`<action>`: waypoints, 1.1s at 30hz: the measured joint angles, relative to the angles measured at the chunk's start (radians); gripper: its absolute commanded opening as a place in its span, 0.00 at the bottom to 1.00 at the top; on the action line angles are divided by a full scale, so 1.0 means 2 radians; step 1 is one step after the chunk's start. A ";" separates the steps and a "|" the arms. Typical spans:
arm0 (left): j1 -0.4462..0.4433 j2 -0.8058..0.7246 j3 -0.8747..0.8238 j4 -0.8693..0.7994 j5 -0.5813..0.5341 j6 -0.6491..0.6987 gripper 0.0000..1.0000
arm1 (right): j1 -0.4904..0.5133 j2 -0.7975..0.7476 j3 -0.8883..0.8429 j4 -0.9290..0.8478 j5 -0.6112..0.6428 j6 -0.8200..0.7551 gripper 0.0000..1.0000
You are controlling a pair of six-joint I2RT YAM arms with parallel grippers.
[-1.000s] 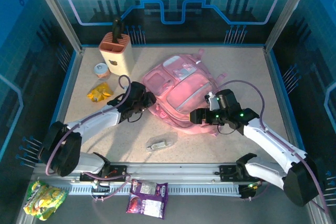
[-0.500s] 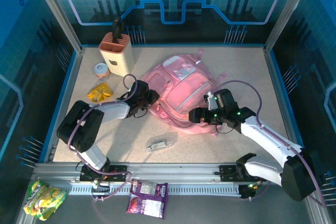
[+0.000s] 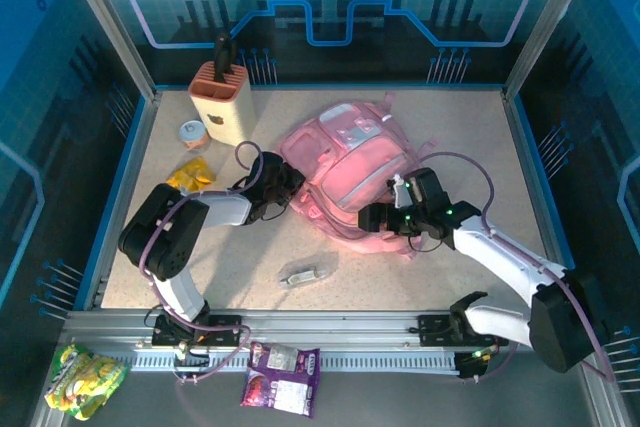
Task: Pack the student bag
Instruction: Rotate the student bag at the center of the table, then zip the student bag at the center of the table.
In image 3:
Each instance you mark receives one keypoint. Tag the pink student backpack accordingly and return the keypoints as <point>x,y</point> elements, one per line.
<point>350,167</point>

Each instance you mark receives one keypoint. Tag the clear plastic pencil box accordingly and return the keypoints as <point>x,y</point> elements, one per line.
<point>307,272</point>

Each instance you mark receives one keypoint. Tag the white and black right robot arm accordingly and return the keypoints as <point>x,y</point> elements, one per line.
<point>495,257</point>

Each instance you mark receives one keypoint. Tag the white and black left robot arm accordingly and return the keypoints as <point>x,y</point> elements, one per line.
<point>225,209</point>

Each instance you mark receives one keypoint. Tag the purple snack bag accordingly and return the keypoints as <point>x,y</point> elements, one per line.
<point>280,387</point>

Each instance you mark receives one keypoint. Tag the green yellow snack bag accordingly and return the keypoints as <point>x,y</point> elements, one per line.
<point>85,382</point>

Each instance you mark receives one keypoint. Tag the yellow snack packet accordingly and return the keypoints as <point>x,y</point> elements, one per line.
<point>190,174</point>

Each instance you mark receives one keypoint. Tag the beige knife block orange top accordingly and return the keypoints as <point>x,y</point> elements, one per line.
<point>225,117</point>

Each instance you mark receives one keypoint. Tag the small round tin can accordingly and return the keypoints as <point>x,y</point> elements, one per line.
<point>192,132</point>

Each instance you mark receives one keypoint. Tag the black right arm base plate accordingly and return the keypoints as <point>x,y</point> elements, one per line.
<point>432,329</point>

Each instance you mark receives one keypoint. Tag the aluminium mounting rail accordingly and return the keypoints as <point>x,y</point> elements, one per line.
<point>325,327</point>

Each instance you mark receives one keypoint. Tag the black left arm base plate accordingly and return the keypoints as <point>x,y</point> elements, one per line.
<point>225,329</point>

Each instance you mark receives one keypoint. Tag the aluminium frame post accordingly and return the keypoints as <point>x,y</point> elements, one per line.
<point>110,27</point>
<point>547,27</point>

